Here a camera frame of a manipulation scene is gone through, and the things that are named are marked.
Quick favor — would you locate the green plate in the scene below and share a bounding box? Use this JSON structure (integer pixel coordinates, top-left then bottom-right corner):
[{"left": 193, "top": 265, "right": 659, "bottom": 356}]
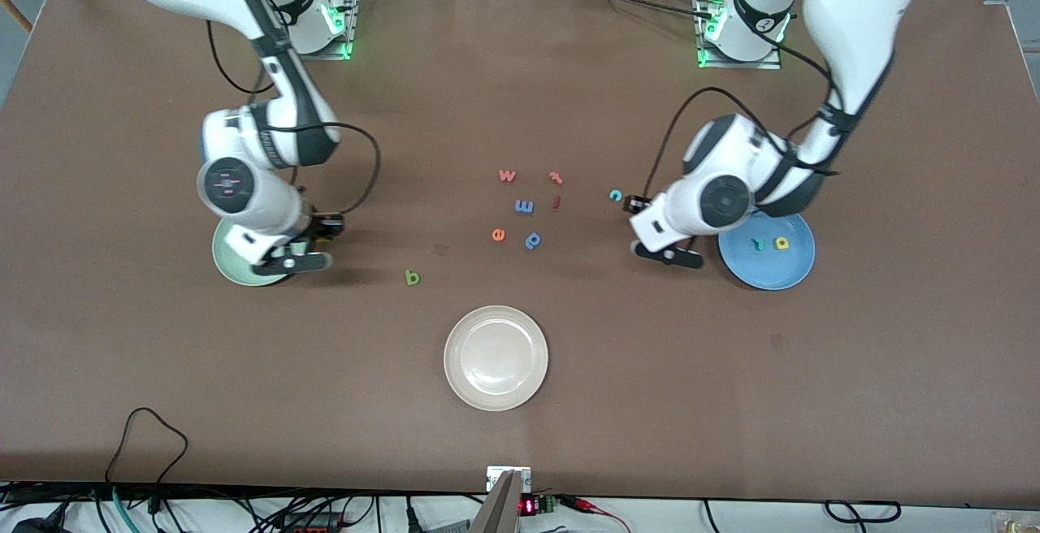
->
[{"left": 212, "top": 216, "right": 295, "bottom": 287}]

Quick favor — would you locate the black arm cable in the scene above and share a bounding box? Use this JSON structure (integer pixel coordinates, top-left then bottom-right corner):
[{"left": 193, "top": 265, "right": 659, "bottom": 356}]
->
[
  {"left": 648, "top": 0, "right": 838, "bottom": 202},
  {"left": 207, "top": 19, "right": 381, "bottom": 217}
]

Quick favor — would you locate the teal cable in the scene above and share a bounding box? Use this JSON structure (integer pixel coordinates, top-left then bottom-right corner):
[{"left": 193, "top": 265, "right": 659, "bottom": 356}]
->
[{"left": 112, "top": 486, "right": 141, "bottom": 533}]

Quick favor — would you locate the black looped table cable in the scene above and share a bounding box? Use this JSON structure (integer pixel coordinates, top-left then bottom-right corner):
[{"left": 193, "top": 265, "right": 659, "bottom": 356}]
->
[{"left": 106, "top": 407, "right": 189, "bottom": 514}]

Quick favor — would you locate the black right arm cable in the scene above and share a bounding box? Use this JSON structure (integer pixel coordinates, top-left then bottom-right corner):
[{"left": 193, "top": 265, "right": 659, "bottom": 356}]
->
[{"left": 207, "top": 19, "right": 381, "bottom": 217}]

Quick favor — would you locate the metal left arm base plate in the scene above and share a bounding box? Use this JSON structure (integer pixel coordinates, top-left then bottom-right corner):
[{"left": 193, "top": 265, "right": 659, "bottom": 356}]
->
[{"left": 697, "top": 0, "right": 782, "bottom": 71}]

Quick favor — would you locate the black coiled cable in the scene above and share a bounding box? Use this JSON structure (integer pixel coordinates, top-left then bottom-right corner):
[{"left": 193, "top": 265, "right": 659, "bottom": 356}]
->
[{"left": 825, "top": 500, "right": 903, "bottom": 522}]

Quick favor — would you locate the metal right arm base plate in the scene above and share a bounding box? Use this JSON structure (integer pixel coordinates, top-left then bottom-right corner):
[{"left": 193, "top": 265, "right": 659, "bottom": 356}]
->
[{"left": 313, "top": 0, "right": 358, "bottom": 61}]

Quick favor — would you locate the red thin wire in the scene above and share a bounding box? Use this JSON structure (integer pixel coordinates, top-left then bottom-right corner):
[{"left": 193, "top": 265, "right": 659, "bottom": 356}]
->
[{"left": 561, "top": 496, "right": 631, "bottom": 533}]

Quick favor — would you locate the beige plate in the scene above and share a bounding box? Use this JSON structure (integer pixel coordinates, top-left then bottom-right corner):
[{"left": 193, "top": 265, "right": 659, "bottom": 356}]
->
[{"left": 444, "top": 305, "right": 549, "bottom": 412}]

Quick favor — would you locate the grey camera stand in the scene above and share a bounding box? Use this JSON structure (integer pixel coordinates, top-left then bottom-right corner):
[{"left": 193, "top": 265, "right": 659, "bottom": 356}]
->
[{"left": 471, "top": 470, "right": 522, "bottom": 533}]

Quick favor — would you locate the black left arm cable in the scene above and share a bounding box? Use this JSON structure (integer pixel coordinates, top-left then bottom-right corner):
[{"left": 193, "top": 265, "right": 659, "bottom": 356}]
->
[{"left": 648, "top": 0, "right": 838, "bottom": 202}]

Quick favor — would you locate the white marker tag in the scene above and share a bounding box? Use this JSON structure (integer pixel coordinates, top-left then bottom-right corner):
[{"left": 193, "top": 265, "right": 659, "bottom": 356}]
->
[{"left": 486, "top": 466, "right": 533, "bottom": 492}]

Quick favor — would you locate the blue plate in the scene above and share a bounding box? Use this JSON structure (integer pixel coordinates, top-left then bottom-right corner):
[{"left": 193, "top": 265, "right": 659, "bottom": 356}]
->
[{"left": 718, "top": 210, "right": 816, "bottom": 291}]

